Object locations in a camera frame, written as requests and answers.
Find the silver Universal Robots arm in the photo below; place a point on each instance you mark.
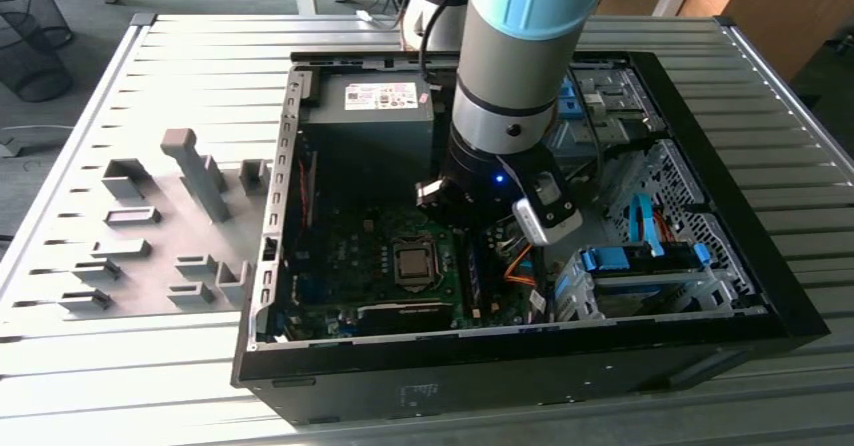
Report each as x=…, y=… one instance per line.
x=520, y=41

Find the CPU socket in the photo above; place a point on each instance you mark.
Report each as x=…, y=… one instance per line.
x=415, y=242

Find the silver CPU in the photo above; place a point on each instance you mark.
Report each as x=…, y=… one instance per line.
x=415, y=263

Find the grey power supply unit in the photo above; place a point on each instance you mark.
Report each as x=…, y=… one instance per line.
x=373, y=136

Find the blue drive bay latch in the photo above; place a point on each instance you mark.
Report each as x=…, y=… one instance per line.
x=568, y=98

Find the hard disk in blue carrier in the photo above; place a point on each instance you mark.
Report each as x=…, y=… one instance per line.
x=609, y=258

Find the green motherboard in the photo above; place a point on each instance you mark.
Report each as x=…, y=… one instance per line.
x=347, y=266

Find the black graphics card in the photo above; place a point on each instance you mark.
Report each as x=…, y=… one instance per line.
x=407, y=316

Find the grey metal drive cage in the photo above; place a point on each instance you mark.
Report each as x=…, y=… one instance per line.
x=623, y=96

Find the grey metal disk bay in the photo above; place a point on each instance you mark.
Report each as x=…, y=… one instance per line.
x=653, y=291

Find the black open PC case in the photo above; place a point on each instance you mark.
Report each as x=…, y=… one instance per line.
x=467, y=376

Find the grey parts rack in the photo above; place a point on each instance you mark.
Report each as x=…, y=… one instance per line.
x=173, y=216

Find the brown wooden cabinet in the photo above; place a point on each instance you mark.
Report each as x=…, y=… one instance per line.
x=787, y=11

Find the white floor stand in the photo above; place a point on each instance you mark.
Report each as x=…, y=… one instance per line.
x=13, y=146

